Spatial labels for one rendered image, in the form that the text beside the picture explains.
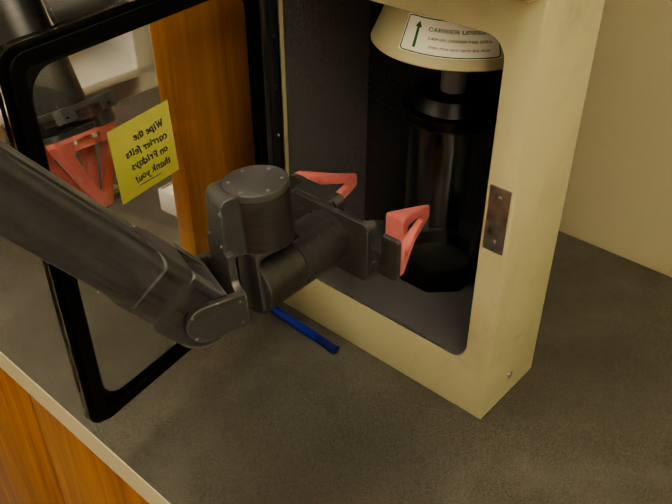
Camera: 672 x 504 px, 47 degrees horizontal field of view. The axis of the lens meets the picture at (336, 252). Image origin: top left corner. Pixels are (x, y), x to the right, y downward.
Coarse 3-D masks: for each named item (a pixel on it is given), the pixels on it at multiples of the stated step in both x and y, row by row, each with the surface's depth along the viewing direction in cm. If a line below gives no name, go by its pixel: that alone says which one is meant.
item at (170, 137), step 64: (128, 0) 65; (64, 64) 61; (128, 64) 67; (192, 64) 74; (64, 128) 63; (128, 128) 69; (192, 128) 76; (128, 192) 72; (192, 192) 80; (128, 320) 78
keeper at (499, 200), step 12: (492, 192) 71; (504, 192) 70; (492, 204) 72; (504, 204) 71; (492, 216) 72; (504, 216) 71; (492, 228) 73; (504, 228) 72; (492, 240) 73; (504, 240) 73
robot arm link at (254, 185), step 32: (224, 192) 64; (256, 192) 64; (288, 192) 66; (224, 224) 64; (256, 224) 65; (288, 224) 66; (224, 256) 65; (224, 288) 69; (192, 320) 64; (224, 320) 66
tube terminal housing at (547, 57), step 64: (384, 0) 70; (448, 0) 65; (512, 0) 61; (576, 0) 63; (512, 64) 64; (576, 64) 68; (512, 128) 67; (576, 128) 74; (512, 192) 70; (512, 256) 75; (320, 320) 99; (384, 320) 90; (512, 320) 82; (448, 384) 88; (512, 384) 90
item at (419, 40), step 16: (384, 16) 76; (400, 16) 73; (416, 16) 72; (384, 32) 75; (400, 32) 73; (416, 32) 72; (432, 32) 71; (448, 32) 71; (464, 32) 70; (480, 32) 70; (384, 48) 75; (400, 48) 73; (416, 48) 72; (432, 48) 71; (448, 48) 71; (464, 48) 71; (480, 48) 71; (496, 48) 71; (416, 64) 72; (432, 64) 72; (448, 64) 71; (464, 64) 71; (480, 64) 71; (496, 64) 71
